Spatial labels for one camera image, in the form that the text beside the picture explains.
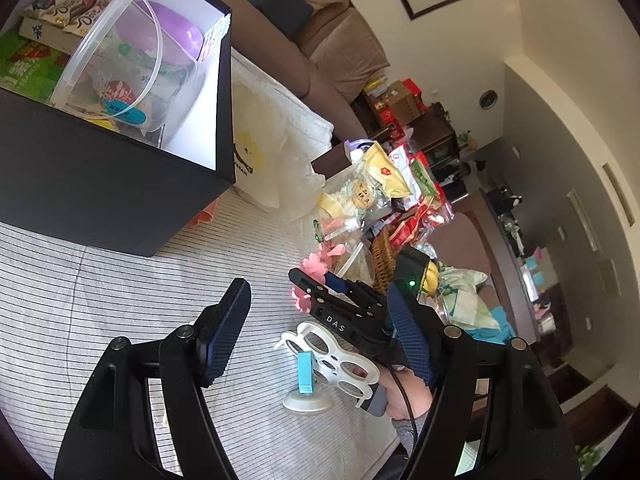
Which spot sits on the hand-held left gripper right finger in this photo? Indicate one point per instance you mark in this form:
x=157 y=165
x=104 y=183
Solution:
x=410 y=340

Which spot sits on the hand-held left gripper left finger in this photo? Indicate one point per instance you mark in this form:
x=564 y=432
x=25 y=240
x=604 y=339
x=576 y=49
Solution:
x=225 y=340

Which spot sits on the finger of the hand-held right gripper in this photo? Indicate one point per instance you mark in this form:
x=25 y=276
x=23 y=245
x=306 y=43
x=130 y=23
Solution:
x=302 y=276
x=339 y=285

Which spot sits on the pink paper flower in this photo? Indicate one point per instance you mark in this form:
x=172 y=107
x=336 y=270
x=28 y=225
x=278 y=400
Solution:
x=300 y=300
x=315 y=262

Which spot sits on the clear cookie packet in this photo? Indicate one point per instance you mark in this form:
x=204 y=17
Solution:
x=362 y=197

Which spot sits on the black storage box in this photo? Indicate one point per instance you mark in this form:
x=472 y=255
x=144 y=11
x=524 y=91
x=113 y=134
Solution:
x=100 y=185

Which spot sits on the person's right hand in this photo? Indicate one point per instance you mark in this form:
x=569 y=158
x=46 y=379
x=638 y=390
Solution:
x=400 y=397

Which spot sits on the clear brown snack packet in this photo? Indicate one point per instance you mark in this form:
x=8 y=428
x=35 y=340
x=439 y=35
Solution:
x=352 y=260

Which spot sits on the green carabiner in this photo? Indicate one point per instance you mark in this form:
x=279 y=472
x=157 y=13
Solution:
x=316 y=230

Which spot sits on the wicker basket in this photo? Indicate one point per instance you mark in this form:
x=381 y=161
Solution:
x=382 y=260

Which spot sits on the light blue clip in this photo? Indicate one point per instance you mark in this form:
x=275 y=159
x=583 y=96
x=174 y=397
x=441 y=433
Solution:
x=306 y=372

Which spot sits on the green printed plastic bag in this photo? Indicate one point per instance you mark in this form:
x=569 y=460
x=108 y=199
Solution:
x=465 y=295

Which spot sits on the white round stand base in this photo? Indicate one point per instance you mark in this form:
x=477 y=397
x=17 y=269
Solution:
x=305 y=402

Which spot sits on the pink cloth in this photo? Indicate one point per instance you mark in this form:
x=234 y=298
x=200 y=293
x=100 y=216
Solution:
x=205 y=215

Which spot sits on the dark brown box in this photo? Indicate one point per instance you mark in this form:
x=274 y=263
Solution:
x=332 y=160

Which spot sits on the yellow snack bag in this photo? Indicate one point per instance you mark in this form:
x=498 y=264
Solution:
x=385 y=170

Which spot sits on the red white snack bag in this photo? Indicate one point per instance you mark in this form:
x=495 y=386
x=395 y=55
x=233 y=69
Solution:
x=425 y=180

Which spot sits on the dark cluttered counter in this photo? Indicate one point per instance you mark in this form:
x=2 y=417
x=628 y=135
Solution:
x=520 y=260

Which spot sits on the white bear print bag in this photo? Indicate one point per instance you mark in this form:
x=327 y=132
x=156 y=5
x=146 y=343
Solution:
x=270 y=125

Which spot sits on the dark wooden cabinet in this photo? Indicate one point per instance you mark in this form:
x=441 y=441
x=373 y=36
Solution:
x=435 y=135

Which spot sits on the brown wooden furniture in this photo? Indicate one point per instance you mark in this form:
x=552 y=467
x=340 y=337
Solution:
x=590 y=410

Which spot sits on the brown cardboard box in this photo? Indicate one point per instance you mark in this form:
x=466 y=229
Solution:
x=400 y=100

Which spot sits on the brown sofa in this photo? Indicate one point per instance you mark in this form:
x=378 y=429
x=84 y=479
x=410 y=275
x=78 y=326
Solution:
x=330 y=75

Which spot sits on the white printed card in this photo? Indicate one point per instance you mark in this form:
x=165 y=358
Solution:
x=216 y=35

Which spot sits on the dark cushion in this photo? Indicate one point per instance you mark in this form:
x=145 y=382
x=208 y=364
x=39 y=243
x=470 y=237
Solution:
x=285 y=7

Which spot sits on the purple plastic bowl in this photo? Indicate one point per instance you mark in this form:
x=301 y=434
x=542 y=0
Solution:
x=175 y=25

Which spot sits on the clear plastic bucket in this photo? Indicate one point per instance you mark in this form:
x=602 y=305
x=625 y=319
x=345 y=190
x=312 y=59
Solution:
x=90 y=60

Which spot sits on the green cardboard box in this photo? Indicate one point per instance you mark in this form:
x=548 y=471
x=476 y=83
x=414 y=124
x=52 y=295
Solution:
x=25 y=70

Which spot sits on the chocolate snack packet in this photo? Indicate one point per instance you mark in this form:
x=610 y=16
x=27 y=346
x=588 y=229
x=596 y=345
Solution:
x=65 y=7

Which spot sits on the round wall fixture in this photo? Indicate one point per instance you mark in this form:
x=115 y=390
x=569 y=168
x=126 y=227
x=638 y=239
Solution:
x=488 y=98

